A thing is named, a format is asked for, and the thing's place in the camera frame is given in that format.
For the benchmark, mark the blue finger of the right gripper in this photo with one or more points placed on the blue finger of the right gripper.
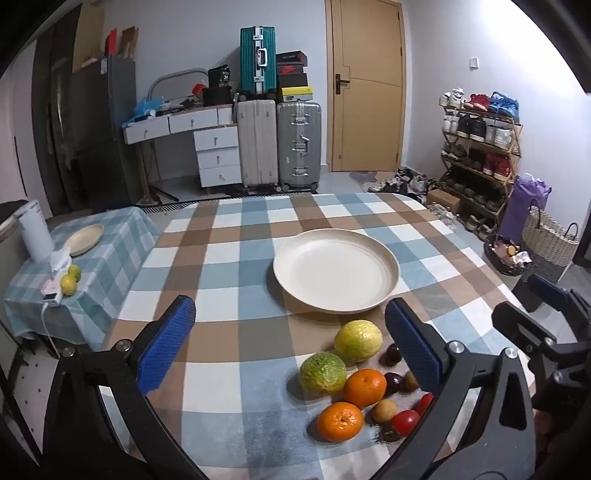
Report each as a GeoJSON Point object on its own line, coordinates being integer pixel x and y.
{"type": "Point", "coordinates": [548, 292]}

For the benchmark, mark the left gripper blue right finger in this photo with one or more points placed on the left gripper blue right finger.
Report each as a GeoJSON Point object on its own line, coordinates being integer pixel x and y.
{"type": "Point", "coordinates": [421, 346]}

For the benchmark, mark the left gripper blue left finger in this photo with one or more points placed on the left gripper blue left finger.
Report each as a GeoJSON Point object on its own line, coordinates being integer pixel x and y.
{"type": "Point", "coordinates": [158, 344]}

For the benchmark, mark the dark plum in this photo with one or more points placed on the dark plum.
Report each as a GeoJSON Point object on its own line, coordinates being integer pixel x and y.
{"type": "Point", "coordinates": [392, 356]}
{"type": "Point", "coordinates": [395, 384]}

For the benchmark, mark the brown kiwi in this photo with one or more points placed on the brown kiwi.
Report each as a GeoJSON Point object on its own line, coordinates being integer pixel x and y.
{"type": "Point", "coordinates": [410, 383]}
{"type": "Point", "coordinates": [384, 411]}

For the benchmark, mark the red tomato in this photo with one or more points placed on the red tomato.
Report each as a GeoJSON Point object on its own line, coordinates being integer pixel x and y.
{"type": "Point", "coordinates": [404, 422]}
{"type": "Point", "coordinates": [423, 404]}

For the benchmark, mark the yellow-green guava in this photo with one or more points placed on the yellow-green guava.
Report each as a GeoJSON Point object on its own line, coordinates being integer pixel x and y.
{"type": "Point", "coordinates": [358, 341]}

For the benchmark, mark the orange mandarin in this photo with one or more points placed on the orange mandarin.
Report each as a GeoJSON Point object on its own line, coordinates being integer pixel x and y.
{"type": "Point", "coordinates": [365, 388]}
{"type": "Point", "coordinates": [340, 422]}

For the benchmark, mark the green bumpy citrus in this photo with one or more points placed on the green bumpy citrus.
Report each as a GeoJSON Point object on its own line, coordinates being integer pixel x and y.
{"type": "Point", "coordinates": [322, 374]}

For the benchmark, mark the woven basket bag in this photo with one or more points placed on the woven basket bag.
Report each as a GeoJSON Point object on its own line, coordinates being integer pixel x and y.
{"type": "Point", "coordinates": [551, 247]}

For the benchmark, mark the black round basket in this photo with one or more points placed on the black round basket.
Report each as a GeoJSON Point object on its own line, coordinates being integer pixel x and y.
{"type": "Point", "coordinates": [507, 257]}

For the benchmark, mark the dark fruit bottom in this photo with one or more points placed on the dark fruit bottom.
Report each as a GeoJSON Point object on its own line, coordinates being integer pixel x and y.
{"type": "Point", "coordinates": [388, 434]}

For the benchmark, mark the small checkered side tablecloth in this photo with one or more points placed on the small checkered side tablecloth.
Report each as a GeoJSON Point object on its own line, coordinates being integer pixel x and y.
{"type": "Point", "coordinates": [107, 273]}

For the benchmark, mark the purple bag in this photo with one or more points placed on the purple bag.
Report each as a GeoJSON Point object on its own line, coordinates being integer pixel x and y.
{"type": "Point", "coordinates": [527, 191]}

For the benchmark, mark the yellow-green lemon front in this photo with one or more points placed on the yellow-green lemon front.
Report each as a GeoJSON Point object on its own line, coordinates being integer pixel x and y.
{"type": "Point", "coordinates": [68, 284]}

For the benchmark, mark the yellow-green lemon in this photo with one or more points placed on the yellow-green lemon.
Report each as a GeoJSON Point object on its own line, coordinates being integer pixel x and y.
{"type": "Point", "coordinates": [68, 284]}
{"type": "Point", "coordinates": [75, 272]}

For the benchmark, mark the yellow-green lemon back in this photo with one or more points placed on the yellow-green lemon back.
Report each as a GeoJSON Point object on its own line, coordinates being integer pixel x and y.
{"type": "Point", "coordinates": [75, 272]}

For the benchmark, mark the large cream plate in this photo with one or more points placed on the large cream plate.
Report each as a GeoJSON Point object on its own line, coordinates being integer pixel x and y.
{"type": "Point", "coordinates": [337, 270]}

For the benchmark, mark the pink white charger device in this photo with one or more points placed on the pink white charger device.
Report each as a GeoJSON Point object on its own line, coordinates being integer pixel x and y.
{"type": "Point", "coordinates": [52, 292]}

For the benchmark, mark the small cream plate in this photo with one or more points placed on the small cream plate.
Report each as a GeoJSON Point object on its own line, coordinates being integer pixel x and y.
{"type": "Point", "coordinates": [84, 239]}

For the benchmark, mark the cardboard box on floor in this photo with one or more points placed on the cardboard box on floor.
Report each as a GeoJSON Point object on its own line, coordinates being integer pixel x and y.
{"type": "Point", "coordinates": [451, 202]}

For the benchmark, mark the white kettle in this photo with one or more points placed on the white kettle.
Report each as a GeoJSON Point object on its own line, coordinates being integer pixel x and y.
{"type": "Point", "coordinates": [34, 231]}

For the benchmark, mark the wooden shoe rack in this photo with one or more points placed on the wooden shoe rack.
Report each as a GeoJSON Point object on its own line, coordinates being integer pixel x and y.
{"type": "Point", "coordinates": [481, 156]}

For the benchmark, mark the dark grey refrigerator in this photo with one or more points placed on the dark grey refrigerator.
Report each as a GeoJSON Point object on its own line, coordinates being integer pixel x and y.
{"type": "Point", "coordinates": [104, 169]}

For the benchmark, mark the white drawer desk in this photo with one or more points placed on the white drawer desk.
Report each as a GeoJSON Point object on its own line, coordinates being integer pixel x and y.
{"type": "Point", "coordinates": [201, 143]}

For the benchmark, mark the beige suitcase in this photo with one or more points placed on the beige suitcase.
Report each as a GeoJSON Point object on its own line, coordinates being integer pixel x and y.
{"type": "Point", "coordinates": [257, 140]}

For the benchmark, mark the silver suitcase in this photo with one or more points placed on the silver suitcase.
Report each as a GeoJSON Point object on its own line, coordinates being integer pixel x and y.
{"type": "Point", "coordinates": [299, 145]}

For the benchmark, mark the stack of shoe boxes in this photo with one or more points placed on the stack of shoe boxes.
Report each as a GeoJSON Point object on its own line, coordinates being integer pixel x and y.
{"type": "Point", "coordinates": [292, 77]}

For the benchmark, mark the wooden door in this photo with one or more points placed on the wooden door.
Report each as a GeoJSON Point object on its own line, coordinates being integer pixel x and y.
{"type": "Point", "coordinates": [367, 85]}

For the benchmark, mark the teal suitcase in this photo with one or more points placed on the teal suitcase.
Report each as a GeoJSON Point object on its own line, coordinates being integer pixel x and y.
{"type": "Point", "coordinates": [258, 62]}

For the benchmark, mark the black tall cabinet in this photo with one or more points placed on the black tall cabinet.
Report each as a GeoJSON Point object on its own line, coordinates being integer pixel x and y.
{"type": "Point", "coordinates": [52, 69]}

